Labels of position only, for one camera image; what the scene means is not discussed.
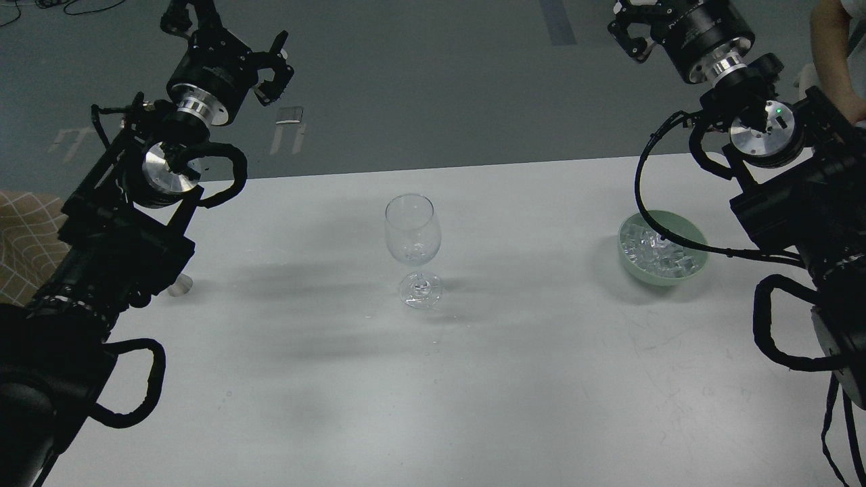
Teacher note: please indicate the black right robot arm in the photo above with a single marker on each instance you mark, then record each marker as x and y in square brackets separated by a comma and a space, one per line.
[800, 167]

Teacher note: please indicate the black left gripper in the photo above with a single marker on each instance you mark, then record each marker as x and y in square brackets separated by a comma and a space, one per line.
[218, 70]

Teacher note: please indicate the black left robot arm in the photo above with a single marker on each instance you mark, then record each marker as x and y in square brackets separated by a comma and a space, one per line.
[125, 229]

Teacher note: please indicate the steel double jigger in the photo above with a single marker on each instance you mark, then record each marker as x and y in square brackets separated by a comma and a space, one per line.
[181, 286]

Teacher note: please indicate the metal floor plate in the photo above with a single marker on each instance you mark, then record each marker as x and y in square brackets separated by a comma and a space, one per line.
[290, 115]

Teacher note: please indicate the pile of clear ice cubes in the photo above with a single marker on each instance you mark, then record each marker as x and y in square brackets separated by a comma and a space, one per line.
[650, 252]

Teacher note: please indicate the beige checked chair cushion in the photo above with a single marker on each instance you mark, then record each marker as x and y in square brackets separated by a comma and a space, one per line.
[30, 248]

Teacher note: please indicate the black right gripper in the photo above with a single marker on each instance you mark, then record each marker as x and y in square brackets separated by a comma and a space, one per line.
[694, 34]

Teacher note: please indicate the clear wine glass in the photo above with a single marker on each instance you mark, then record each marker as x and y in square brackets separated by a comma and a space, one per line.
[413, 238]

